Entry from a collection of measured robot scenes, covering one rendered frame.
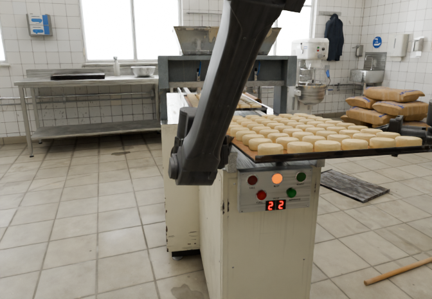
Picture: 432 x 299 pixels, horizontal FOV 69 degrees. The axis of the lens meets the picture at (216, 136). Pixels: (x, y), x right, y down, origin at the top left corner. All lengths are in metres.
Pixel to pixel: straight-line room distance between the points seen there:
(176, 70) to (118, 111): 3.22
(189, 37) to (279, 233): 1.02
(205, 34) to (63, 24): 3.34
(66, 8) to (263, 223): 4.17
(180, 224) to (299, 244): 0.84
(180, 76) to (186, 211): 0.74
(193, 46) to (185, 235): 1.04
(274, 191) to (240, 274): 0.34
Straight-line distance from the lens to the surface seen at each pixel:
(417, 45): 5.66
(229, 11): 0.38
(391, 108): 4.74
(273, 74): 1.80
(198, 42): 1.67
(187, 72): 1.69
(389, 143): 0.73
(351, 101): 5.28
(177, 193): 1.77
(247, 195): 1.01
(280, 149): 0.62
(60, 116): 4.89
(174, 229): 1.87
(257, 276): 1.23
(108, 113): 4.85
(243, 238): 1.12
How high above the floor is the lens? 1.20
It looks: 15 degrees down
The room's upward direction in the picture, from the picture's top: straight up
